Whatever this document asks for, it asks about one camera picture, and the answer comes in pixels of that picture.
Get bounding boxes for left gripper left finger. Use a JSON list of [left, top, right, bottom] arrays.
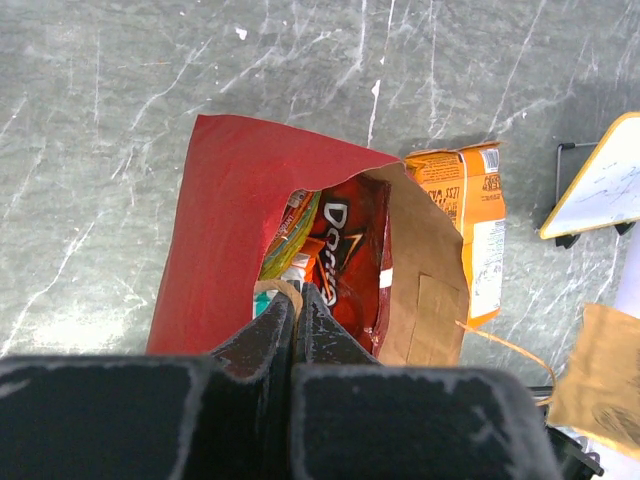
[[1, 295, 294, 479]]

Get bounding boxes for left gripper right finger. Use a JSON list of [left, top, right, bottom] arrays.
[[290, 284, 561, 479]]

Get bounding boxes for red Doritos bag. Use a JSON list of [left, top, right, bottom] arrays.
[[308, 175, 393, 356]]

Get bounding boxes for red paper bag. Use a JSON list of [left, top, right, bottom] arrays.
[[147, 115, 471, 367]]

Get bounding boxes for tan gold snack bag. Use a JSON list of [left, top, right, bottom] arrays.
[[547, 304, 639, 460]]

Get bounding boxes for orange snack bag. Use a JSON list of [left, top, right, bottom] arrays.
[[405, 141, 506, 327]]

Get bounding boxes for teal white snack bag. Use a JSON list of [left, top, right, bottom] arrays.
[[252, 280, 279, 318]]

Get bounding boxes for colourful red yellow snack bag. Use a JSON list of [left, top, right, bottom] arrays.
[[258, 190, 321, 280]]

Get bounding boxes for small whiteboard with stand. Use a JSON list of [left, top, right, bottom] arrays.
[[539, 112, 639, 249]]

